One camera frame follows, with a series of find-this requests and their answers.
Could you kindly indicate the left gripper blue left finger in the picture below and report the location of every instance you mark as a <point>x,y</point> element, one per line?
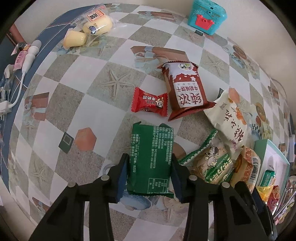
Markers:
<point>123,175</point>

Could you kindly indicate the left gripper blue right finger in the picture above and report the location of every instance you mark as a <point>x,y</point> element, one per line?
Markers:
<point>176,174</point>

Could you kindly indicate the green snack packet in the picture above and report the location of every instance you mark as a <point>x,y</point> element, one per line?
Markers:
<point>150,160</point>

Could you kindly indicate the green white bun packet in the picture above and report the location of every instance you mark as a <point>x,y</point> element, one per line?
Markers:
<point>211,161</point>

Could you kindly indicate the orange barcode snack packet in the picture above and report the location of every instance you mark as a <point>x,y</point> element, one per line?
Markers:
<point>247,168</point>

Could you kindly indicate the small red candy packet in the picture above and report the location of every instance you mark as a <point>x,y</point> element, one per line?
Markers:
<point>143,101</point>

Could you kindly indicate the red cartoon snack packet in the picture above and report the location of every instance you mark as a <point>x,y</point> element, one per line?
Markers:
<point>274,198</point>

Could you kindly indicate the cream white snack packet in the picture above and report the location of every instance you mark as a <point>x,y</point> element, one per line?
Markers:
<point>231,116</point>

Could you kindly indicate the dark red biscuit packet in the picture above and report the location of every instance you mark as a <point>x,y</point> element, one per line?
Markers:
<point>185,89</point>

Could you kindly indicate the teal rimmed white box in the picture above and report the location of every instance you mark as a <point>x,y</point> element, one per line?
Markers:
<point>274,168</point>

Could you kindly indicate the checkered patterned tablecloth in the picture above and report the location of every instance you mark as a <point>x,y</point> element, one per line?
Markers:
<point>74,121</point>

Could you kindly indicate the white handheld device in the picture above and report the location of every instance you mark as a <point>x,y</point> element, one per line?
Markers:
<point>31,55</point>

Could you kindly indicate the pink small packet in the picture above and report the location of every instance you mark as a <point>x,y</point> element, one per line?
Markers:
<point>20,60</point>

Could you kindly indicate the teal toy box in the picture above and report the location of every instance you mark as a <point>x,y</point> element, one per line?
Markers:
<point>206,16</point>

